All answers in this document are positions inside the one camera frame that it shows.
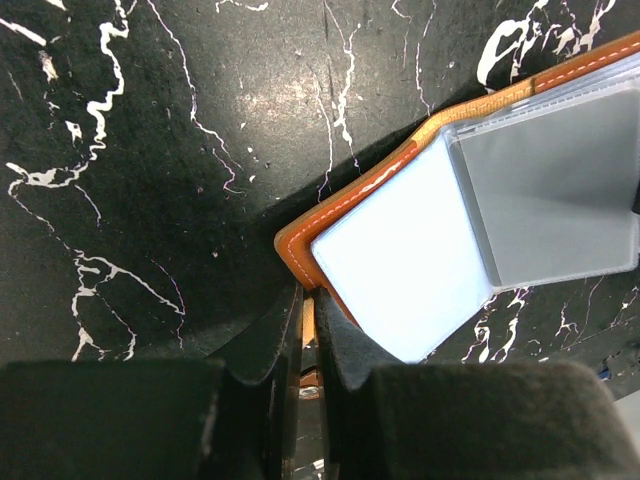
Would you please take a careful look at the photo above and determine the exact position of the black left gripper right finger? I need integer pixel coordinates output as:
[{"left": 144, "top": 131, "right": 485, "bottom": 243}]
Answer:
[{"left": 314, "top": 288, "right": 628, "bottom": 479}]

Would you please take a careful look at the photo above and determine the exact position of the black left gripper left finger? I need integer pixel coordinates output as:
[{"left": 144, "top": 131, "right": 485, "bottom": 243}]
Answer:
[{"left": 1, "top": 283, "right": 304, "bottom": 479}]

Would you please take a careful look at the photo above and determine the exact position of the blue card in holder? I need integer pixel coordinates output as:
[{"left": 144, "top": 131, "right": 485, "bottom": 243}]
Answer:
[{"left": 311, "top": 138, "right": 494, "bottom": 363}]

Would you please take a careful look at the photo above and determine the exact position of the brown leather card holder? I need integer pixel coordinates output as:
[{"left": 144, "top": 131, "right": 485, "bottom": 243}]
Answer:
[{"left": 275, "top": 33, "right": 639, "bottom": 363}]

